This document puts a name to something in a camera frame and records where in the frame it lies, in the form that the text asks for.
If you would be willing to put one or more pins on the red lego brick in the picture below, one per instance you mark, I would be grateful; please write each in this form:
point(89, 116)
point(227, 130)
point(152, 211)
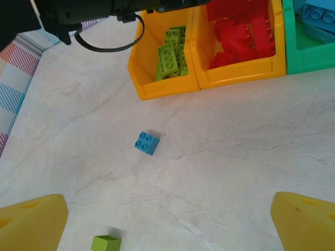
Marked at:
point(235, 39)
point(230, 8)
point(220, 26)
point(263, 36)
point(222, 60)

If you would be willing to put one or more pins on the small green lego brick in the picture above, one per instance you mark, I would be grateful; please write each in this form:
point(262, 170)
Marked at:
point(106, 243)

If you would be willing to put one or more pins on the green plastic bin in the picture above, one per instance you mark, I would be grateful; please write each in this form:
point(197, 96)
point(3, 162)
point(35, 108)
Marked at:
point(308, 58)

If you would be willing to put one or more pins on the small blue lego brick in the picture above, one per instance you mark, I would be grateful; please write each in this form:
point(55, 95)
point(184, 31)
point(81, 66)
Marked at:
point(147, 142)

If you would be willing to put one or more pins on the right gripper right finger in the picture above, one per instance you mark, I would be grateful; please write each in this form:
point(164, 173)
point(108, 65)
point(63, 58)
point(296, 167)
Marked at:
point(306, 225)

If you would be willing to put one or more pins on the aluminium frame post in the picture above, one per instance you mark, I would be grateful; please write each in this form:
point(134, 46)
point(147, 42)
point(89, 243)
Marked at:
point(28, 43)

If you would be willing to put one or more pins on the orange plastic bin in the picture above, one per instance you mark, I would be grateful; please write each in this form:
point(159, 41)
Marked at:
point(240, 73)
point(167, 90)

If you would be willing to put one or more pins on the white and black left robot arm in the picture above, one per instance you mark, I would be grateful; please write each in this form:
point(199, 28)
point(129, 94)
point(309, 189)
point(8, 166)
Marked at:
point(15, 21)

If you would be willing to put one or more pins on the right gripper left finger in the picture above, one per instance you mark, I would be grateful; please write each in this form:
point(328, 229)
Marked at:
point(28, 225)

